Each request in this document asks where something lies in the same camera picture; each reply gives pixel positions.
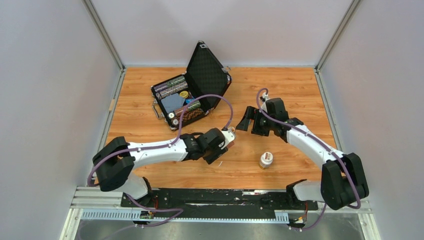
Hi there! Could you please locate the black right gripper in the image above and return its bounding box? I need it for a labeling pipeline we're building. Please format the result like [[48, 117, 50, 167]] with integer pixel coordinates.
[[236, 106, 275, 137]]

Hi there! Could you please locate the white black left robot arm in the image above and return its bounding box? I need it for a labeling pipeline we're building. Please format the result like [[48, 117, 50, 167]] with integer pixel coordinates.
[[92, 128, 236, 207]]

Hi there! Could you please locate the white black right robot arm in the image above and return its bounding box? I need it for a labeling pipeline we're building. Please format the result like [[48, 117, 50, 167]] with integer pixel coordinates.
[[236, 97, 370, 210]]

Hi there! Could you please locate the amber pill jar white lid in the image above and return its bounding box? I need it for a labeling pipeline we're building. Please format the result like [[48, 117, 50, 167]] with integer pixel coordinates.
[[259, 151, 274, 169]]

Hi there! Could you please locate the black poker chip case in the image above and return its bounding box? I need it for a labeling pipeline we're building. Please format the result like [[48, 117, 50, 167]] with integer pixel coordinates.
[[150, 40, 232, 131]]

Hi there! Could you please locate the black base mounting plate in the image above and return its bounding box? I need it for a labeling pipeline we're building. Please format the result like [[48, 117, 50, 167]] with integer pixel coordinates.
[[137, 188, 318, 219]]

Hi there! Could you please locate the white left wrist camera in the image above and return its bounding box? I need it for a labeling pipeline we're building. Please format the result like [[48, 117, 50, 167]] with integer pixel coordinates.
[[219, 130, 236, 149]]

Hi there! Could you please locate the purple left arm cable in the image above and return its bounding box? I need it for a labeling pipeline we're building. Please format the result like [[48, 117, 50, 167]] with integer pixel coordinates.
[[86, 94, 235, 229]]

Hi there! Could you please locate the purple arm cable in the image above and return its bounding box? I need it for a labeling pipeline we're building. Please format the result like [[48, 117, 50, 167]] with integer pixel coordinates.
[[256, 87, 363, 232], [86, 94, 235, 229]]

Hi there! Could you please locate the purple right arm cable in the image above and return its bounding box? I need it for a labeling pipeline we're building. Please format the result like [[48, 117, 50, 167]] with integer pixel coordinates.
[[256, 87, 363, 232]]

